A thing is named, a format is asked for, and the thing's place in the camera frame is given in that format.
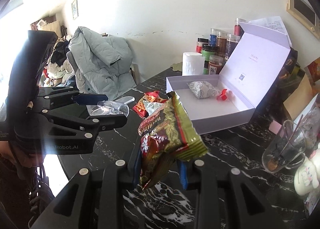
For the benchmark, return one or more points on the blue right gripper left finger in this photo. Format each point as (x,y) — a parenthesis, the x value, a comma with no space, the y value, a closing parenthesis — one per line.
(135,164)

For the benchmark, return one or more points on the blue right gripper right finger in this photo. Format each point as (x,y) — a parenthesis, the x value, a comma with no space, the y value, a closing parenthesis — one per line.
(182,170)

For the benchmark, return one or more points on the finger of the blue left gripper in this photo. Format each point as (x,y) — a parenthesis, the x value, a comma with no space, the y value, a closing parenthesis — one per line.
(109,122)
(89,99)

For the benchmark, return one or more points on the green red snack bag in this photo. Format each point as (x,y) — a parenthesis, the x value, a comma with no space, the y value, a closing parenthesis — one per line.
(167,135)

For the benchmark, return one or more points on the white printed snack packet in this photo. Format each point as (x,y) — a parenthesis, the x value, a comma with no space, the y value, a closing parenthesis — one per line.
(203,89)

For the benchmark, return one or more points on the person left hand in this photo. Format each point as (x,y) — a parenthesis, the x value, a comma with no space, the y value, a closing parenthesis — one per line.
(15,155)

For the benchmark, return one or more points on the pile of clothes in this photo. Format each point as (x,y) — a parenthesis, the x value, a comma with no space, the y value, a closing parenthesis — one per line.
(58,71)

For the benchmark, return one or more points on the red snack packet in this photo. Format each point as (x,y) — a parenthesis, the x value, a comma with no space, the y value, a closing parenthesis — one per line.
(152,96)

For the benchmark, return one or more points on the light grey puffer jacket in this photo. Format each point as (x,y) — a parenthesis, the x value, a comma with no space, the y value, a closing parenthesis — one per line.
(101,64)

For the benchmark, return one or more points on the white printed small packet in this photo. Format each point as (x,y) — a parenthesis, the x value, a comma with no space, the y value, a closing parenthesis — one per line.
(151,107)

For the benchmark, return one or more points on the white open gift box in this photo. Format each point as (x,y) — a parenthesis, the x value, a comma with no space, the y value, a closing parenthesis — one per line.
(247,75)

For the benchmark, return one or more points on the green leaf coaster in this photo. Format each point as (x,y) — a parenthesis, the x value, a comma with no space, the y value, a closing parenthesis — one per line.
(177,67)

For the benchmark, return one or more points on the white paper towel roll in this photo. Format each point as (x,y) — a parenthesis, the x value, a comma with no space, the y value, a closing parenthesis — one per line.
(192,63)

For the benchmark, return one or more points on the orange red content jar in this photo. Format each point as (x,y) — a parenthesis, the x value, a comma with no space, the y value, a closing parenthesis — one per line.
(216,64)

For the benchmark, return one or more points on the clear drinking glass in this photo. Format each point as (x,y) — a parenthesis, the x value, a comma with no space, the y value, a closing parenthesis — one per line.
(286,150)

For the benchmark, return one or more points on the green label black lid jar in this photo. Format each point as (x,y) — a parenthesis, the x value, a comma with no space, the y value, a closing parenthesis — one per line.
(207,51)

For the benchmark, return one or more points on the white ceramic cat figure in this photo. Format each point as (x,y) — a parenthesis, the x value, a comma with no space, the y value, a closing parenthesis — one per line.
(307,175)

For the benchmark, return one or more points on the red label black lid jar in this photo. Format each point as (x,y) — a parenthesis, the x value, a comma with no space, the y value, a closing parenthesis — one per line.
(200,43)

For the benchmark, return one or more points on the brown content clear jar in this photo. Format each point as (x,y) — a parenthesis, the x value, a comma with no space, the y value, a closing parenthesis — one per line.
(221,41)

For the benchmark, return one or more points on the dark label clear jar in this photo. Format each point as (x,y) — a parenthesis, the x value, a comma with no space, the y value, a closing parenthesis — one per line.
(231,43)

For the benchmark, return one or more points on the blue label clear jar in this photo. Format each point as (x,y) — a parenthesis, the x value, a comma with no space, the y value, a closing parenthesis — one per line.
(213,36)

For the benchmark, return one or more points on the brown paper envelope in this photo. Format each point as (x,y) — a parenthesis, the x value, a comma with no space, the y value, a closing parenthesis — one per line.
(299,99)

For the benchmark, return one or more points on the tall red label jar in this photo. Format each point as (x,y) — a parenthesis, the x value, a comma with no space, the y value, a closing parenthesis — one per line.
(238,31)

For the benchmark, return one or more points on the printed white paper sheet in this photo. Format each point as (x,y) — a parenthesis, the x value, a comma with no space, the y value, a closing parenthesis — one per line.
(275,23)

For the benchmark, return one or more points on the small wall picture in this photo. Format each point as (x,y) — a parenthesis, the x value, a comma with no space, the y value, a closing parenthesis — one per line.
(74,7)

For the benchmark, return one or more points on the wooden picture frame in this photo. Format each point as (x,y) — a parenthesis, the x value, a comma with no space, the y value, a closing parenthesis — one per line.
(302,12)

